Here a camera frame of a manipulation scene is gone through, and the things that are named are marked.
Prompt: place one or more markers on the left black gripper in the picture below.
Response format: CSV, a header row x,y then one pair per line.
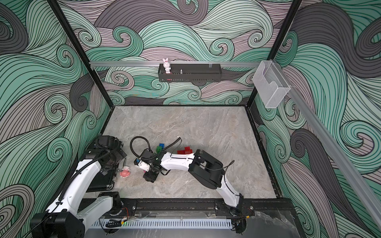
x,y
120,153

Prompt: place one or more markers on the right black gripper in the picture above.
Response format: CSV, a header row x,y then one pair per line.
x,y
149,177

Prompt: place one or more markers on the dark green lego brick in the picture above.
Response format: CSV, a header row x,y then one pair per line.
x,y
158,149

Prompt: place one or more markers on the long red lego brick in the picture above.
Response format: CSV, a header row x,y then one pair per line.
x,y
185,151

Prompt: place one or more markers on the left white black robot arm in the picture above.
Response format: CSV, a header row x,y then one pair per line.
x,y
62,219

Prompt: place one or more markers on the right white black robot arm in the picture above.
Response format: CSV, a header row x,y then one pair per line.
x,y
206,169

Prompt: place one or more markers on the pink toy figure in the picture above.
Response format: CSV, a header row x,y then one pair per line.
x,y
125,172

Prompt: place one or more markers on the black box on table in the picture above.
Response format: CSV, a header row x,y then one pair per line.
x,y
103,182

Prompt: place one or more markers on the white pink bunny figurine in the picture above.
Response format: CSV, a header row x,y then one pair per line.
x,y
167,66

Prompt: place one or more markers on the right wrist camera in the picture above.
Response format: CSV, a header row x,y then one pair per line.
x,y
141,164

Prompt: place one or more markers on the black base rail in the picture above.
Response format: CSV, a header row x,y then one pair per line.
x,y
215,206

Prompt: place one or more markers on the white slotted cable duct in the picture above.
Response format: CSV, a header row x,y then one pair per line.
x,y
176,224

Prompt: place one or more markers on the black wall shelf tray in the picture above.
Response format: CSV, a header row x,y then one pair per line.
x,y
191,72

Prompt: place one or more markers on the clear plastic wall bin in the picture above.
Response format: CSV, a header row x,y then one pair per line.
x,y
271,83

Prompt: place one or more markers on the aluminium rail right wall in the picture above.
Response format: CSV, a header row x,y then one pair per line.
x,y
303,96

